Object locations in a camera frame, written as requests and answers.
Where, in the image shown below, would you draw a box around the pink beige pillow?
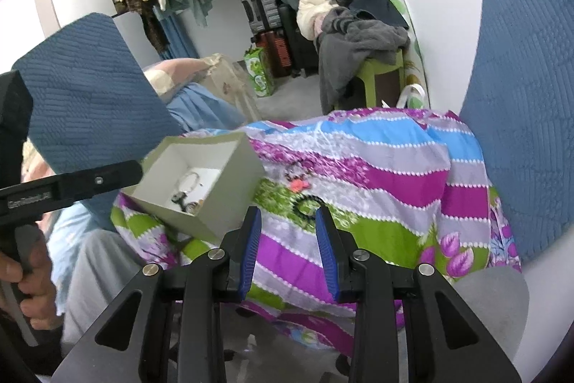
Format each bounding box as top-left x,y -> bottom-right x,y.
143,57 -> 212,97

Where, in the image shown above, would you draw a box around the grey suitcase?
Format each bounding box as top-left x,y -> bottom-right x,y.
237,0 -> 282,37

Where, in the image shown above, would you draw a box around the striped floral blanket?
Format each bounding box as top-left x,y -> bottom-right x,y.
110,108 -> 524,362

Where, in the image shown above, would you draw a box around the floral mat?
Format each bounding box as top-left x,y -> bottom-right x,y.
387,0 -> 432,108

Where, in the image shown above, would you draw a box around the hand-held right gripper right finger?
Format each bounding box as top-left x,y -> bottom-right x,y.
314,206 -> 523,383

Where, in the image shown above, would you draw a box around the black suitcase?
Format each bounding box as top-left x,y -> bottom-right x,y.
277,3 -> 322,77

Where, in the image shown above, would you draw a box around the grey-green cardboard box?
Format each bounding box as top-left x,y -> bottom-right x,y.
120,131 -> 266,246

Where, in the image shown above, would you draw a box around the light blue cloth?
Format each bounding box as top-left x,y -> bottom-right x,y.
165,81 -> 246,138

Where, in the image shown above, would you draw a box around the white bag handle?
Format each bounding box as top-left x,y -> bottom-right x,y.
396,84 -> 428,111

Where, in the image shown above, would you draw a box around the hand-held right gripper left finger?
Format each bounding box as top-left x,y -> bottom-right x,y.
51,206 -> 263,383

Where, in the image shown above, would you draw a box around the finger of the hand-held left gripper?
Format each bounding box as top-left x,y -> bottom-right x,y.
56,161 -> 144,206

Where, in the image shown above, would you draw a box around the green plastic stool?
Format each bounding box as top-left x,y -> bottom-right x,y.
349,50 -> 405,108

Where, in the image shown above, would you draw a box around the person's left leg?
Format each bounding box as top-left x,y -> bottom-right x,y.
60,229 -> 151,349

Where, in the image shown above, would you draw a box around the dark red suitcase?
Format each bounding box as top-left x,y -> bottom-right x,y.
255,30 -> 293,81

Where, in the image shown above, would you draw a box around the cream cloth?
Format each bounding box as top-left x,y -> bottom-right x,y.
295,0 -> 335,39

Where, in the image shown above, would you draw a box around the blue quilted cushion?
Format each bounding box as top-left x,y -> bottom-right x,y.
458,0 -> 574,263
11,12 -> 181,187

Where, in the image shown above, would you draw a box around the person's left hand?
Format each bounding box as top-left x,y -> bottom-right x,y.
0,243 -> 58,332

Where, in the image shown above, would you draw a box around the black hair tie accessories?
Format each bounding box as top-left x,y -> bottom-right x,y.
170,192 -> 202,215

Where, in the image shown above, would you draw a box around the teal hanging garment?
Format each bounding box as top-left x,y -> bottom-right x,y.
154,0 -> 199,61

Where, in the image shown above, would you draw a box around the clear plastic bag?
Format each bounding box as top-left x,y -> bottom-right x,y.
196,55 -> 262,120

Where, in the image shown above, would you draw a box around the green shopping bag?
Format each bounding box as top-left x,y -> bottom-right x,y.
243,46 -> 276,98

